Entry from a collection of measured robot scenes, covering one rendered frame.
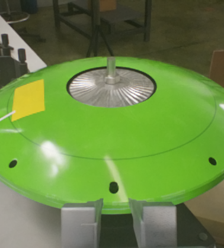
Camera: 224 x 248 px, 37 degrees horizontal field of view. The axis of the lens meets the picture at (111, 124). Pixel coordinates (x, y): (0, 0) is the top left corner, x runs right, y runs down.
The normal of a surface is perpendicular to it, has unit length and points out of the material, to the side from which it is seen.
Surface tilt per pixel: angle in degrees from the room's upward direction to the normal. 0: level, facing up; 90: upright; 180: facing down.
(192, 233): 0
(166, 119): 11
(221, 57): 90
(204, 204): 0
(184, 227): 0
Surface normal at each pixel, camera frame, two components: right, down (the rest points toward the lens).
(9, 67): 0.20, 0.50
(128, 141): 0.04, -0.63
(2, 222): 0.00, -0.83
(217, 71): -0.03, 0.55
